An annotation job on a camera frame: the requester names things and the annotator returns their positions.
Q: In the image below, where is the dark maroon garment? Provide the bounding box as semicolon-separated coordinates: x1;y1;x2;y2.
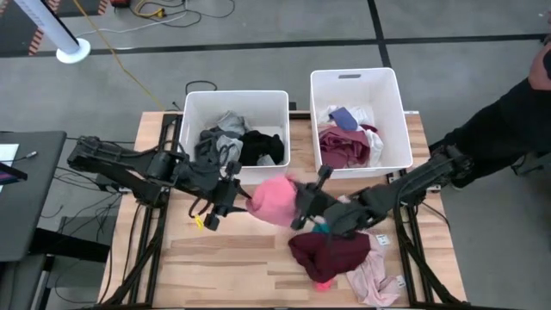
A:
287;231;372;284

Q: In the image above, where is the black garment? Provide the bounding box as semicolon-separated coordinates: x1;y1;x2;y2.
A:
238;129;285;167

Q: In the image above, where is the dark grey desk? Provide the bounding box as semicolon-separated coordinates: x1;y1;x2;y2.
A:
0;130;68;263

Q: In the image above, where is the white pole with round base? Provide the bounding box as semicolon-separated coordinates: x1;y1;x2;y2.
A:
12;0;92;65

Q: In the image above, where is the black aluminium rig frame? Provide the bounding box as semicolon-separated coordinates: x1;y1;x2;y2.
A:
85;109;509;310

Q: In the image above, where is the black cable loop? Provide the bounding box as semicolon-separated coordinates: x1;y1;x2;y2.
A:
184;79;219;94

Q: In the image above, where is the yellow cable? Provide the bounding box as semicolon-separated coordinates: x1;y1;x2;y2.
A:
71;0;168;112

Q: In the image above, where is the coral pink garment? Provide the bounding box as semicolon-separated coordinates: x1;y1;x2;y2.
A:
313;277;337;293

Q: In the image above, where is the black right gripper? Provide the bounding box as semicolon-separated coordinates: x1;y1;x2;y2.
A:
291;166;339;230

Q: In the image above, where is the dark grey garment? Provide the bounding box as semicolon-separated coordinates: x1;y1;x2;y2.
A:
193;127;229;165

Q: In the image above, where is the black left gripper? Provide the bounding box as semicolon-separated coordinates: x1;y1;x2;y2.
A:
204;161;253;232

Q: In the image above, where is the yellow extension cord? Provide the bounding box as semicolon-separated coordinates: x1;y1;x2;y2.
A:
131;0;167;21

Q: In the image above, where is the white perforated plastic bin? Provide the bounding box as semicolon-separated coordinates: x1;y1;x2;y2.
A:
309;67;413;180
178;89;291;185

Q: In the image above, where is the dark mat with hazard stripes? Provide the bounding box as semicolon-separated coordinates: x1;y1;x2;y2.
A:
53;0;109;18
0;0;61;58

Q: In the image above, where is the person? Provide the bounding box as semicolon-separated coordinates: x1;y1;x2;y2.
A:
428;10;551;190

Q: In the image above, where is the black floor cable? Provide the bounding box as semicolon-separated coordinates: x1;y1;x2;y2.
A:
163;0;237;29

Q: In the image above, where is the white floor cable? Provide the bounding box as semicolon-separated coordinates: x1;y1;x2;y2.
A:
73;0;190;39

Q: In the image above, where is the pale pink garment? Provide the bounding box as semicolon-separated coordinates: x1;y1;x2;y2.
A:
344;232;402;308

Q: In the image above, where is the black tablet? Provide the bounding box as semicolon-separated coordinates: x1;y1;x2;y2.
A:
0;161;29;184

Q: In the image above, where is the mauve garment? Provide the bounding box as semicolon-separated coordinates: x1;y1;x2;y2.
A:
318;125;371;170

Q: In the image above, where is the black panel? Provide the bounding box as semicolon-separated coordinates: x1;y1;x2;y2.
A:
28;226;112;264

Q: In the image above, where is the white paper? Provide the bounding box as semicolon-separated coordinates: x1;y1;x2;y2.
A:
0;143;21;164

